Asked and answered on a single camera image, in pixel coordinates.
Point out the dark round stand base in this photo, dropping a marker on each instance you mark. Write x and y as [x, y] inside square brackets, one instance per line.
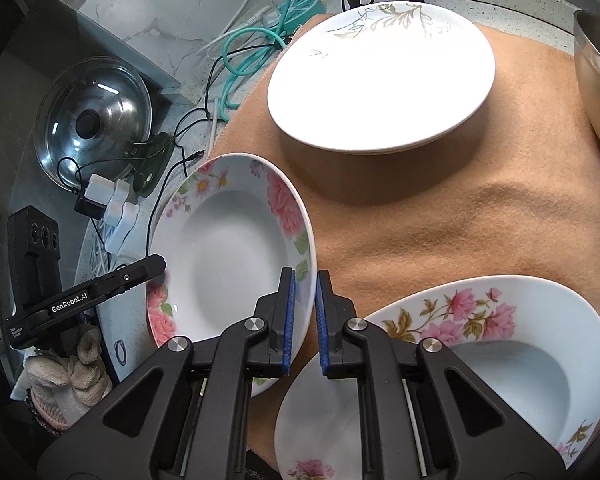
[152, 160]

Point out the pink floral deep plate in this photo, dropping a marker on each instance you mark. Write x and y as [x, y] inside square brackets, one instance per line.
[320, 420]
[230, 260]
[505, 380]

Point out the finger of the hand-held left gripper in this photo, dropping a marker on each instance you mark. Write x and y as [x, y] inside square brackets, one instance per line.
[135, 272]

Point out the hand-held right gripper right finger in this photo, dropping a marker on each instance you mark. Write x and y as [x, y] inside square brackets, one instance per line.
[322, 325]

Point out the black power brick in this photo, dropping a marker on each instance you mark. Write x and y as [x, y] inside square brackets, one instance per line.
[85, 205]

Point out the white plate with leaf print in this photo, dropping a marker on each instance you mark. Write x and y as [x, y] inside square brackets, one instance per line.
[380, 75]

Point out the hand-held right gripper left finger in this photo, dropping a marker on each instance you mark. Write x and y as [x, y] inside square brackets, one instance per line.
[288, 320]

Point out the white power adapter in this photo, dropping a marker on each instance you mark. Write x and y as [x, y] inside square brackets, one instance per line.
[102, 191]
[122, 220]

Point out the orange cloth mat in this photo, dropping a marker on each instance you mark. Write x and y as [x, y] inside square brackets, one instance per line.
[405, 220]

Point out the person's left hand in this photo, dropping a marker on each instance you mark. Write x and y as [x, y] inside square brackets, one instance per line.
[70, 385]

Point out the teal power strip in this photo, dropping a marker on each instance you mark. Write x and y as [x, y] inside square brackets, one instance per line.
[305, 10]

